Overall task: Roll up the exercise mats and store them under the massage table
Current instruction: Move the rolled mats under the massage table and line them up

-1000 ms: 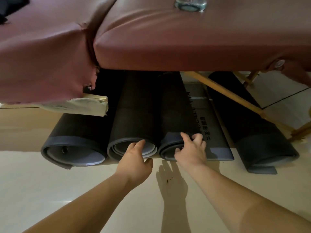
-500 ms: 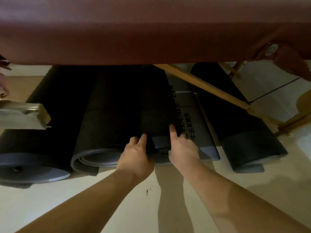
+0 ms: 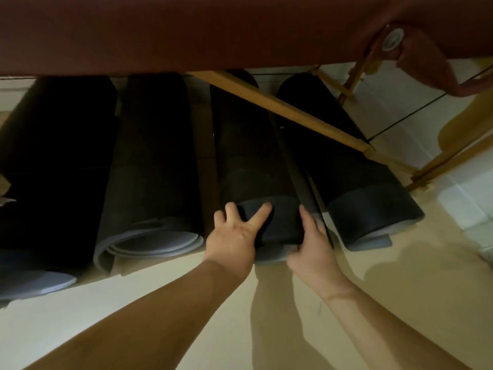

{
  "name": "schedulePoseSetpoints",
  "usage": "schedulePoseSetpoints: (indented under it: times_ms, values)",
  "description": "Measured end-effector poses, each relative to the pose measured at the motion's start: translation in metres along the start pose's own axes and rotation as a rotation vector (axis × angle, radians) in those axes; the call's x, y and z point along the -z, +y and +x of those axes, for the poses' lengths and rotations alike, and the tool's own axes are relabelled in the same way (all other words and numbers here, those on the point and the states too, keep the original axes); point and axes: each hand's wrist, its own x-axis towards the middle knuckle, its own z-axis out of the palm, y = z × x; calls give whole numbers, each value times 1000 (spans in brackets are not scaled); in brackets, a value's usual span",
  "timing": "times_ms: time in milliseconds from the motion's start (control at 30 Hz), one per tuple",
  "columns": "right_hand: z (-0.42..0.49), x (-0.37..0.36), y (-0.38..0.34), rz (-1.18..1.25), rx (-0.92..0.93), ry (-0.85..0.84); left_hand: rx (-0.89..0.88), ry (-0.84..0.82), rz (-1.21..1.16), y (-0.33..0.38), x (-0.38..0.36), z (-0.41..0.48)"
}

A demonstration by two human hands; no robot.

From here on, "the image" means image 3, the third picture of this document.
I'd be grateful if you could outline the person's right hand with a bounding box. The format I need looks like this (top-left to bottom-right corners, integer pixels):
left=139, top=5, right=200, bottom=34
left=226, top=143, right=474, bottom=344
left=287, top=205, right=357, bottom=302

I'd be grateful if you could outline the person's right forearm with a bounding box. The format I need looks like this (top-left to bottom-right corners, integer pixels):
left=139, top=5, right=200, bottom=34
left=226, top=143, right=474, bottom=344
left=323, top=285, right=470, bottom=370

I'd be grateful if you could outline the person's left hand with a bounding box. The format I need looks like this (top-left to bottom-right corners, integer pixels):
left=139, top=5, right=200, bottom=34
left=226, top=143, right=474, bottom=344
left=203, top=202, right=273, bottom=284

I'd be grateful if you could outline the wooden massage table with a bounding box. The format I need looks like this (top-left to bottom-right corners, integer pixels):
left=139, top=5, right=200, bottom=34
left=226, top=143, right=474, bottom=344
left=0, top=0, right=493, bottom=192

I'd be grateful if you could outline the maroon carry strap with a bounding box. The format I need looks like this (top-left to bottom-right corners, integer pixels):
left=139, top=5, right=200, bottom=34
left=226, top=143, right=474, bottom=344
left=368, top=23, right=493, bottom=98

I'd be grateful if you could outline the grey yoga mat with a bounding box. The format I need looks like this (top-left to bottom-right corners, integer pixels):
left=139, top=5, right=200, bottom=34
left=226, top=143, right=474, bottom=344
left=210, top=69, right=333, bottom=265
left=0, top=75, right=121, bottom=305
left=275, top=72, right=426, bottom=252
left=93, top=72, right=205, bottom=275

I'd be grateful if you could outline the person's left forearm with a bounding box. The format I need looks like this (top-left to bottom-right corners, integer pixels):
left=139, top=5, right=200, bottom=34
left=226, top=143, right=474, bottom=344
left=23, top=260, right=247, bottom=370

